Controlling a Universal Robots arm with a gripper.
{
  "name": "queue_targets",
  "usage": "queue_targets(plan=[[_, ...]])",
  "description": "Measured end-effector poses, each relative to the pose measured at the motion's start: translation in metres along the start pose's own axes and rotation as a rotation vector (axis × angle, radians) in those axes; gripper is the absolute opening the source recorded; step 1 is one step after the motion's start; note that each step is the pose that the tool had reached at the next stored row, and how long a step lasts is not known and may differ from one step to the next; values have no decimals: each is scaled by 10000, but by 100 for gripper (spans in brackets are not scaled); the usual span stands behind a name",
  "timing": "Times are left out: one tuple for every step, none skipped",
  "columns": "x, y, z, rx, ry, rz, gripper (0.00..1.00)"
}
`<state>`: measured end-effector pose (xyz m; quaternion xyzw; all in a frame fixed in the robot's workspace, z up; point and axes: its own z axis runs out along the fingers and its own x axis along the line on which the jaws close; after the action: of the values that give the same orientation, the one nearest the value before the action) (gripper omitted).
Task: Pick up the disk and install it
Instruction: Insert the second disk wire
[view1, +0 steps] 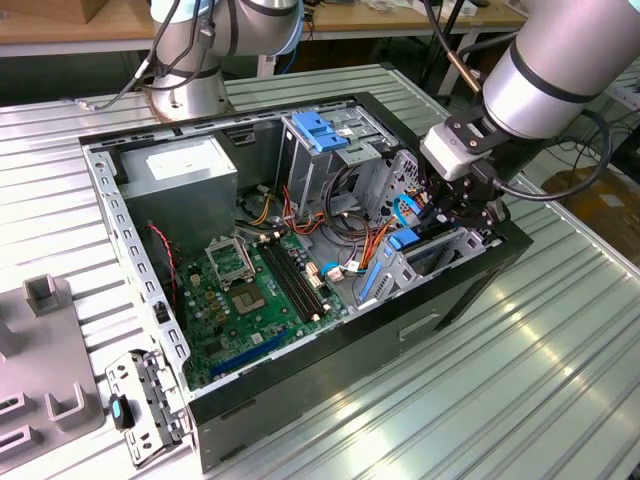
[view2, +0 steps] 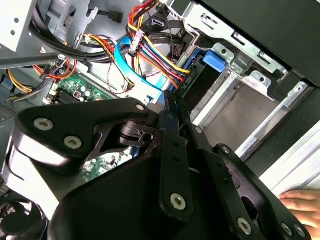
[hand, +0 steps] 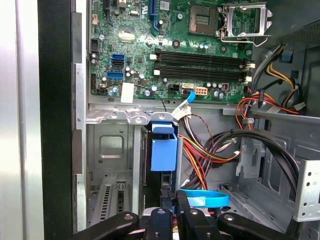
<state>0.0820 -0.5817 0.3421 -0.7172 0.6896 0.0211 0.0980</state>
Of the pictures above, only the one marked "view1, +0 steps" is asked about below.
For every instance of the grey power supply unit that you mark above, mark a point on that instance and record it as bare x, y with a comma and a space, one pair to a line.
180, 200

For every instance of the grey optical drive cage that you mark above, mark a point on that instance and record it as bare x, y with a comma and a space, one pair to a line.
312, 185

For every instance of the black RAM slot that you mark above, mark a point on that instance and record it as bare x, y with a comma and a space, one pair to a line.
304, 274
287, 281
293, 279
299, 276

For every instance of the flat cardboard box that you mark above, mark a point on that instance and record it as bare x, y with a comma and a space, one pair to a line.
615, 220

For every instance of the blue expansion slot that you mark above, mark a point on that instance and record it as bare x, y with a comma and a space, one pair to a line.
250, 352

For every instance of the wooden desk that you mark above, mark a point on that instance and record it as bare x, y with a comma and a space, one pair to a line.
375, 20

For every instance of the green motherboard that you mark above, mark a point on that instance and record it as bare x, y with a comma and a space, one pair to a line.
260, 320

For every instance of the metal slat side table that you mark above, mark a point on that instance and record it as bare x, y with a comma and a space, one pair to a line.
625, 92

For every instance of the grey parts rack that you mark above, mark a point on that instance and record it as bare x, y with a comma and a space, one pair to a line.
45, 345

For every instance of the metal slot retainer bracket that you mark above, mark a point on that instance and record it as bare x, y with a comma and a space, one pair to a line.
150, 400

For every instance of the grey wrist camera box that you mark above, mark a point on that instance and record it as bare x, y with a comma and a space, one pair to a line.
447, 150

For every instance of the blue plastic drive latch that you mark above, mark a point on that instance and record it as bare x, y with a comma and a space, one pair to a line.
315, 127

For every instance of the black PC case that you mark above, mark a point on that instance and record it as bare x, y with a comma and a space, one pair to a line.
325, 380

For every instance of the hard disk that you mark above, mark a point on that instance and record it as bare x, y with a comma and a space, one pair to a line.
402, 240

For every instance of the black and blue latch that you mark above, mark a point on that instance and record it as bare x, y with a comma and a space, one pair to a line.
120, 412

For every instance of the grey metal disk bay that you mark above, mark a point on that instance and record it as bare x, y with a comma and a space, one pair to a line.
397, 272

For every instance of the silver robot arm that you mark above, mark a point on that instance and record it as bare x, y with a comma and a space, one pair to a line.
560, 60

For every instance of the CPU socket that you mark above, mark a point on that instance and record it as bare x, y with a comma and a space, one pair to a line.
247, 300

